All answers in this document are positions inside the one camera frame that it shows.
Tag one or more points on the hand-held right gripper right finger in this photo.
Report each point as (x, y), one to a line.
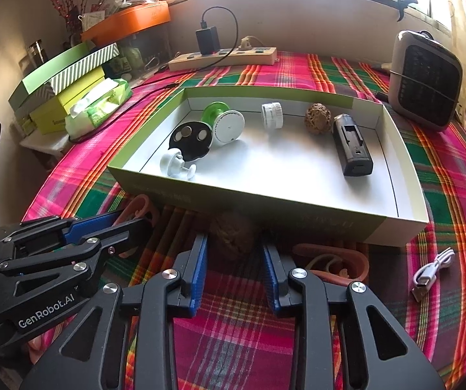
(268, 278)

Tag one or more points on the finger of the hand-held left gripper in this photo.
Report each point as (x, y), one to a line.
(91, 225)
(131, 235)

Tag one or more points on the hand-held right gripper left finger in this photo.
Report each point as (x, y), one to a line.
(198, 276)

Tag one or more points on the pink ear hook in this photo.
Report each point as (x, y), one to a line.
(359, 268)
(141, 205)

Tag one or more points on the brown walnut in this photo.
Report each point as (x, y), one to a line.
(318, 118)
(233, 233)

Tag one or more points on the white suction hook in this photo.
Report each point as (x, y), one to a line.
(172, 162)

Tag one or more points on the black round disc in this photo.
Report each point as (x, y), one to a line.
(188, 148)

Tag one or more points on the green and white box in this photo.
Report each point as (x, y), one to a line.
(277, 170)

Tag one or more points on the black rectangular device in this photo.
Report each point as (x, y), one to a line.
(353, 150)

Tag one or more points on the white ribbed cap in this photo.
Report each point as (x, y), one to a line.
(272, 115)

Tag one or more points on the white flat object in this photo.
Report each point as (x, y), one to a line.
(42, 144)

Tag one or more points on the yellow-green box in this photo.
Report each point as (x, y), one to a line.
(54, 115)

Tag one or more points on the green tissue pack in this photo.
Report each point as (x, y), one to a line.
(99, 107)

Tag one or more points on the green and white spool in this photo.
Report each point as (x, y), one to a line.
(225, 126)

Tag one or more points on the flat green box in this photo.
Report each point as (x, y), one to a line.
(42, 77)

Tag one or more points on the green striped box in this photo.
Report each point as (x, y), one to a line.
(86, 65)

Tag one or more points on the green bottle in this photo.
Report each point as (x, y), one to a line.
(131, 57)

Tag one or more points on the metal cup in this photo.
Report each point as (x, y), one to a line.
(36, 53)

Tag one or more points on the beige power strip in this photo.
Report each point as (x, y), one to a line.
(225, 59)

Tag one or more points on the orange box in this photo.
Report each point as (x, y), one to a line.
(127, 22)

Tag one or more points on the black charger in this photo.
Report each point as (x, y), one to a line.
(208, 40)

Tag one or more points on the white plug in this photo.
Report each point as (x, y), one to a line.
(248, 44)

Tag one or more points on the red berry branches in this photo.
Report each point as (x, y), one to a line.
(64, 0)

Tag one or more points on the beige plastic object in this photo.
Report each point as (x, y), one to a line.
(382, 68)

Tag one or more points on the small grey heater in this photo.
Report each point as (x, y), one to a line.
(426, 81)

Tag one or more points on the black window hook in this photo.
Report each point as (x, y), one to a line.
(403, 6)

